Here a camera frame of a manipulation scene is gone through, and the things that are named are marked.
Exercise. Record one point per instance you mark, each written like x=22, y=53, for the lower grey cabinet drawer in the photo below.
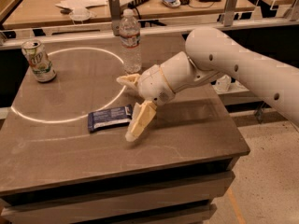
x=187, y=215

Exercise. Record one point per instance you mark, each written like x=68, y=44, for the blue white face mask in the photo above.
x=171, y=3

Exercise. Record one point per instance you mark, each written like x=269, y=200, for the left clear sanitizer bottle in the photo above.
x=223, y=83

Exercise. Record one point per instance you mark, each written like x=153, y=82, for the right grey metal post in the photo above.
x=229, y=13

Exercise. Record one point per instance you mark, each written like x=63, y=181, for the white paper sheets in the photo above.
x=81, y=3

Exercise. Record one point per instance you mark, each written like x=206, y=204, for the grey metal post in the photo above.
x=115, y=13
x=229, y=13

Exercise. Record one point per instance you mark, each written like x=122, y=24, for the left grey metal post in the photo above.
x=115, y=13

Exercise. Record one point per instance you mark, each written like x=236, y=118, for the upper grey cabinet drawer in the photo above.
x=99, y=207

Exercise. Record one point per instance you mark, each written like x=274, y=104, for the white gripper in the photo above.
x=154, y=84

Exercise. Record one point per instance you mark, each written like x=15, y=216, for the grey cabinet drawer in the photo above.
x=99, y=207
x=187, y=215

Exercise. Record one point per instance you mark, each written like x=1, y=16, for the clear plastic water bottle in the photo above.
x=130, y=41

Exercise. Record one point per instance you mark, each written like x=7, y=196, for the green white 7up can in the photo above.
x=35, y=53

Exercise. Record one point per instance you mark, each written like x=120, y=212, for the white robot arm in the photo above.
x=210, y=54

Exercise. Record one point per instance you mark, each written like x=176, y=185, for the blue rxbar blueberry bar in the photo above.
x=108, y=118

